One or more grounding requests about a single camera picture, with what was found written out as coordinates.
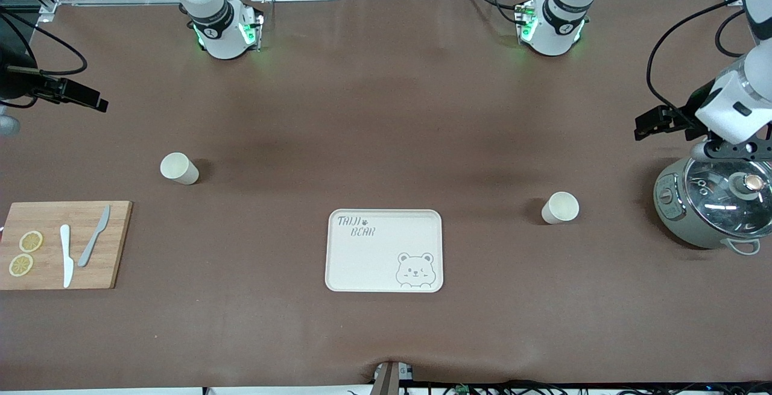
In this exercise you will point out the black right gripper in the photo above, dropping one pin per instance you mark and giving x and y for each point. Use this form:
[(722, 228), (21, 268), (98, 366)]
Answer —
[(13, 83)]

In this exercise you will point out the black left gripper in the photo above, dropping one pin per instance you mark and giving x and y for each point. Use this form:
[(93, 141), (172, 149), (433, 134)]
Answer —
[(689, 114)]

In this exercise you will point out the white plastic cup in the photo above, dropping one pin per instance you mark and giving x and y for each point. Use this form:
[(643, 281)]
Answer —
[(178, 167), (561, 208)]

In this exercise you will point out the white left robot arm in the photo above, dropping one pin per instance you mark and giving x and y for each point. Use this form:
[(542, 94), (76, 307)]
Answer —
[(552, 33)]

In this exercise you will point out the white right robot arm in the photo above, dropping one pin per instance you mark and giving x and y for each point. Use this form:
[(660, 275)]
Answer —
[(220, 33)]

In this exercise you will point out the cream tray with bear print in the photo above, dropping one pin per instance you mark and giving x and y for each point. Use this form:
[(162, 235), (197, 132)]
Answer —
[(374, 262)]

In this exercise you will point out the grey-green electric cooking pot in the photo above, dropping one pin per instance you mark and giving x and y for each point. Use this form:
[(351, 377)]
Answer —
[(669, 208)]

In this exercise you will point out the glass pot lid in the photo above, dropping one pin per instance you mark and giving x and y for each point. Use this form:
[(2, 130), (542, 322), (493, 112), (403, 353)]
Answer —
[(718, 202)]

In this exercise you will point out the bamboo cutting board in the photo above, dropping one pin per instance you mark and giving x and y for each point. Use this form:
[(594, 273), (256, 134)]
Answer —
[(48, 214)]

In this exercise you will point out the white plastic knife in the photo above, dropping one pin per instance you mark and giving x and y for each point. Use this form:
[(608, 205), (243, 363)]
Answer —
[(65, 244)]

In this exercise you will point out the grey plastic knife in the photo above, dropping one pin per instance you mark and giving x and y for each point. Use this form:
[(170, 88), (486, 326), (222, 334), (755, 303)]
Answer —
[(90, 247)]

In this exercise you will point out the yellow lemon slice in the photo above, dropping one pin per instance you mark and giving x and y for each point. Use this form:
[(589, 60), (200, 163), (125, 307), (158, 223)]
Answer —
[(31, 241), (21, 265)]

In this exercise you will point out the brown table cover mat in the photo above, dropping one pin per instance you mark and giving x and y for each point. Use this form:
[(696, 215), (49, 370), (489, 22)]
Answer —
[(386, 111)]

